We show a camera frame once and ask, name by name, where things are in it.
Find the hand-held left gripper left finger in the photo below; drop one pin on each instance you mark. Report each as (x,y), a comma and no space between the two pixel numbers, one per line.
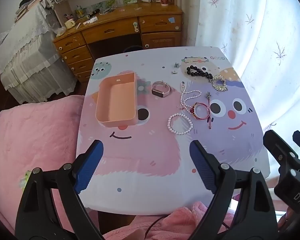
(88,165)

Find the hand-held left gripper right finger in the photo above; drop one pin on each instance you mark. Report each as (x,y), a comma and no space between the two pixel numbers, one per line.
(202,166)

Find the pink plastic box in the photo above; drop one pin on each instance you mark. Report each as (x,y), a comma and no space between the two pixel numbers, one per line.
(115,100)

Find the person's right hand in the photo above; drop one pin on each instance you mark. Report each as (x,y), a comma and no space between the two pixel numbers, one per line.
(285,217)

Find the red bangle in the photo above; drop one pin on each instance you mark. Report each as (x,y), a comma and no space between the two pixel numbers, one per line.
(193,110)

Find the pink fleece blanket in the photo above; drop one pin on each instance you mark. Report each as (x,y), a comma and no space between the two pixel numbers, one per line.
(35,142)

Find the pink fleece robe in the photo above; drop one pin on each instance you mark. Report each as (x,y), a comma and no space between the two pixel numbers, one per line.
(180,222)

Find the green white packet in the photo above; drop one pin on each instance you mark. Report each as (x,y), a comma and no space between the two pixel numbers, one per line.
(25,180)

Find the black round stool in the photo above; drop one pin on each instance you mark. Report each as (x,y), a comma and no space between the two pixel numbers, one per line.
(133,48)

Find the white lace furniture cover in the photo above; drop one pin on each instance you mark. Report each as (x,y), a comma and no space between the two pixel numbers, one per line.
(27,55)

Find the white floral curtain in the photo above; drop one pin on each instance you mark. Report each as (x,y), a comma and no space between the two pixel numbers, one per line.
(240,17)

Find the wooden desk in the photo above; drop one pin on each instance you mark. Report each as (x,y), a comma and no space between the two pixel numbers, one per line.
(110,30)

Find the clear plastic bag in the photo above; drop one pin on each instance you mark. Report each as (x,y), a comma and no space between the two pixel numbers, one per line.
(59,31)

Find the yellow mug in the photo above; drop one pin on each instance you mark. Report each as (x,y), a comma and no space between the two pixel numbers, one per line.
(70,24)

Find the crumpled white tissue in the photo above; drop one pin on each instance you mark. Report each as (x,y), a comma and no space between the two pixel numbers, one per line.
(90,20)

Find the white child safety lock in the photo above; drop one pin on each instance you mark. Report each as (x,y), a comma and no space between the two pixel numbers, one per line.
(135,27)

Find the black bottle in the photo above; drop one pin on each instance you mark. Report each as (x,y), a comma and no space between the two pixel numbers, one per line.
(93,13)

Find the green pen jar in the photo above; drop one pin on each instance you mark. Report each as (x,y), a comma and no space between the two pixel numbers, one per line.
(79,12)

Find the green photo strip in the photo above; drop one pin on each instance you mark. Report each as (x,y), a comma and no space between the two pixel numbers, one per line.
(110,3)

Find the stack of books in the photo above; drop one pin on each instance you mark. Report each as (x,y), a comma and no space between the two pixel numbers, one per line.
(27,7)

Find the white tube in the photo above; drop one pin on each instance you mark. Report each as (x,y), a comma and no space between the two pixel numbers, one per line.
(145,0)

